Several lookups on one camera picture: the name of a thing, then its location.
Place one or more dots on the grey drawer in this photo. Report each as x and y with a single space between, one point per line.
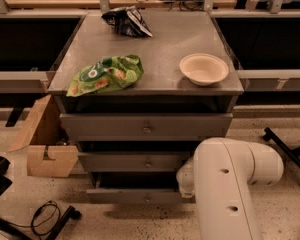
160 161
136 188
145 127

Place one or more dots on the green chip bag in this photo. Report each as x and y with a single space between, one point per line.
107 75

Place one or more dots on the white paper bowl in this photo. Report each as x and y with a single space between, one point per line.
203 69

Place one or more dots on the grey top drawer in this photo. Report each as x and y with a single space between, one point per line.
145 127

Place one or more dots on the dark blue chip bag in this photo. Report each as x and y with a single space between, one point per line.
127 21

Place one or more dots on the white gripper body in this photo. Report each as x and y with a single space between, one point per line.
186 179

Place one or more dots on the black stand leg right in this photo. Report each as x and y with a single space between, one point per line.
289 154

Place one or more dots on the grey middle drawer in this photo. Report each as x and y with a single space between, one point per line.
160 161

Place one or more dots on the cardboard box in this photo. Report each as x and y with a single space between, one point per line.
39 135

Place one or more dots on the grey bottom drawer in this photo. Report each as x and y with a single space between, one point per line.
136 188

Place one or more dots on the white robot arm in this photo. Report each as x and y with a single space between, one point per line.
218 177

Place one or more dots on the black stand leg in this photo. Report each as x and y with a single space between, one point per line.
11 232
289 154

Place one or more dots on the grey drawer cabinet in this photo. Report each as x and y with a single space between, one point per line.
161 89

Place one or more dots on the black stand leg left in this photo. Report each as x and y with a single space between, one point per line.
11 232

